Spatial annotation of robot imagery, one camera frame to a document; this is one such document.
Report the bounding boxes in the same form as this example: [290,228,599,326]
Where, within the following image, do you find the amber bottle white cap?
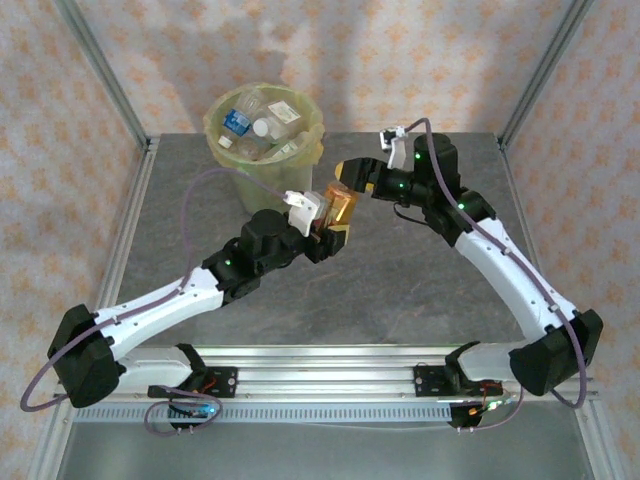
[319,181,360,227]

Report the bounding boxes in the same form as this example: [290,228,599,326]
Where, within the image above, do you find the clear bottle blue label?
[218,89,265,149]

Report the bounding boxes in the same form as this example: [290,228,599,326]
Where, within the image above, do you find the green plastic bin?
[204,83,324,223]

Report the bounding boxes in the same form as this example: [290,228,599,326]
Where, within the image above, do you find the grey metal lower shelf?
[54,422,596,480]

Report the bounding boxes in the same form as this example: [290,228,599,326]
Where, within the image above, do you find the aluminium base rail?
[53,343,600,403]

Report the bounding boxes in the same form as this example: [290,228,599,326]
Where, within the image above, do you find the aluminium side frame rail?
[27,137,161,480]
[498,137,622,480]

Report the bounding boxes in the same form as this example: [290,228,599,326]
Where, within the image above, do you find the aluminium frame post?
[499,0,596,149]
[53,0,154,151]

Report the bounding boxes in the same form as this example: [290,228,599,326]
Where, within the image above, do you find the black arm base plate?
[147,366,239,400]
[412,364,504,400]

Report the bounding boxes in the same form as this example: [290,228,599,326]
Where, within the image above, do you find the grey slotted cable duct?
[74,402,454,425]

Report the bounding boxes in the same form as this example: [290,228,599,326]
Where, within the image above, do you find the small circuit board with wires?
[167,374,231,419]
[467,382,517,417]

